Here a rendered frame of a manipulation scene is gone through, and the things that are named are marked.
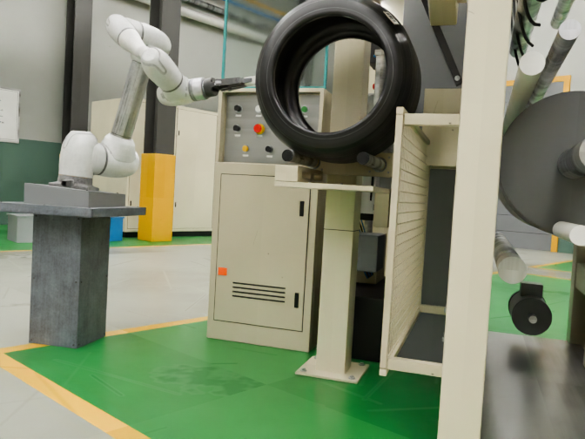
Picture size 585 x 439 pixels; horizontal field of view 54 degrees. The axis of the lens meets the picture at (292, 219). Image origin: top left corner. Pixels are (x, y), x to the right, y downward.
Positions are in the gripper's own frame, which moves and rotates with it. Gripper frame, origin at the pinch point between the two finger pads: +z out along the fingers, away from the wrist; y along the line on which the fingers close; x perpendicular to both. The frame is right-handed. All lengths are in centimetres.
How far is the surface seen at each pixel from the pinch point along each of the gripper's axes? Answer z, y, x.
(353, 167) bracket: 32, 24, 36
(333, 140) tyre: 33.4, -12.4, 28.9
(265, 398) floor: 0, -13, 121
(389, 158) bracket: 47, 24, 34
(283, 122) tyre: 15.3, -12.5, 20.2
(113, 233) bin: -382, 431, 55
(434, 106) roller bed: 67, 19, 16
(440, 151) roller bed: 67, 19, 34
